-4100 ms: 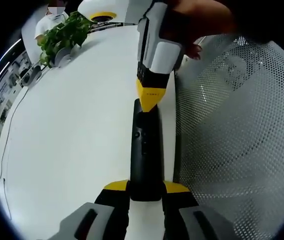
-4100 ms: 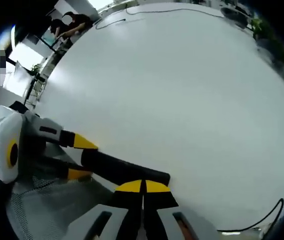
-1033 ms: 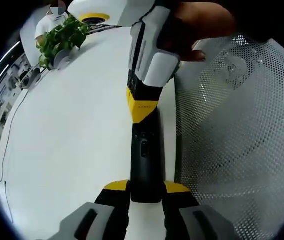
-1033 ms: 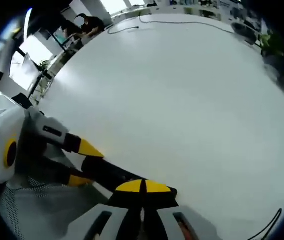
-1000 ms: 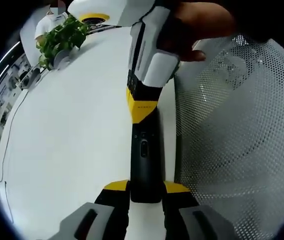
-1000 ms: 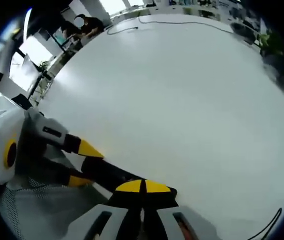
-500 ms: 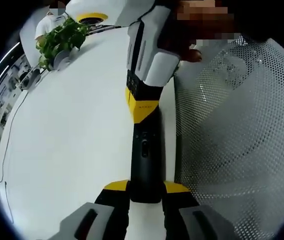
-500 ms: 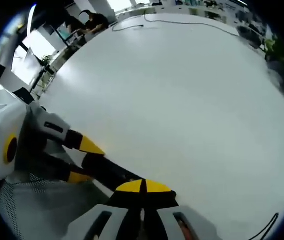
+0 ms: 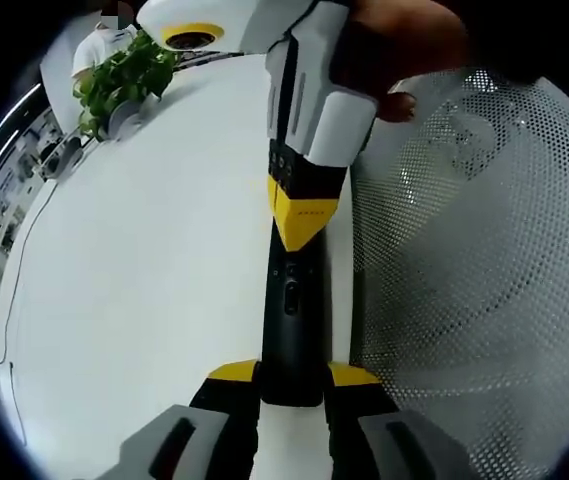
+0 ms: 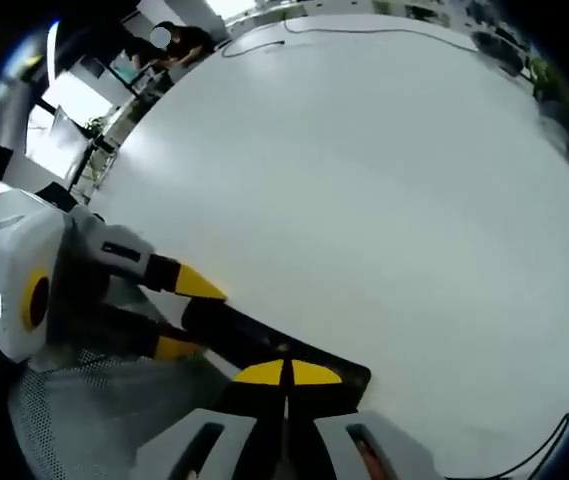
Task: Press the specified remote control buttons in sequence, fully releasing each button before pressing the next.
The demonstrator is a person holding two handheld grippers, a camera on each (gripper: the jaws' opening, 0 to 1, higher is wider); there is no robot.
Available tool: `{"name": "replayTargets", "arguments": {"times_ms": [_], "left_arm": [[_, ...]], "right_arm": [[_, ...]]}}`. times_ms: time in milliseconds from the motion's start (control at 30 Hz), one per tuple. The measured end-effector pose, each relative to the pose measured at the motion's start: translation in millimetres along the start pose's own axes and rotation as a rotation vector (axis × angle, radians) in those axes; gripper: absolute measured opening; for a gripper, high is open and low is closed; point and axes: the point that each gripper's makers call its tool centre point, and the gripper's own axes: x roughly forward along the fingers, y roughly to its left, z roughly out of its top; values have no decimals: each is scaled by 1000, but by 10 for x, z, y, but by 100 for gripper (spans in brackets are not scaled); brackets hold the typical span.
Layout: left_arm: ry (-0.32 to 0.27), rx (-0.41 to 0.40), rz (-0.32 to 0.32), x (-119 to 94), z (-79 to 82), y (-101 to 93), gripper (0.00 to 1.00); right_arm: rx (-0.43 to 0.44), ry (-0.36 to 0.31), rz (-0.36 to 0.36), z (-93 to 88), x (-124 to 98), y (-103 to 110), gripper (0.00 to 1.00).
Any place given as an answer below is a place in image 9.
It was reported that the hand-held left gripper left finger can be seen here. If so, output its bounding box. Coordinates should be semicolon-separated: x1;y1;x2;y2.
108;358;264;480

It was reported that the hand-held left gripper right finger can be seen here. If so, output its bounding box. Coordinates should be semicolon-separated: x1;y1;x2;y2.
326;362;485;480

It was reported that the black remote control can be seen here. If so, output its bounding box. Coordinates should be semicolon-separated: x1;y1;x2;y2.
261;219;334;409

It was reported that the person's right hand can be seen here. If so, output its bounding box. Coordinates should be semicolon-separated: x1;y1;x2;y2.
332;0;471;124

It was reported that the green leafy potted plant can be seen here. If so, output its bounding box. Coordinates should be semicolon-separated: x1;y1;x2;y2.
72;28;181;145

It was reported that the grey plant pot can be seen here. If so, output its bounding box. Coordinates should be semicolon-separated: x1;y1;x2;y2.
107;98;144;140

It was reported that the black table cable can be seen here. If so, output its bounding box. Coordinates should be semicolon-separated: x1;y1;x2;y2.
0;178;61;447

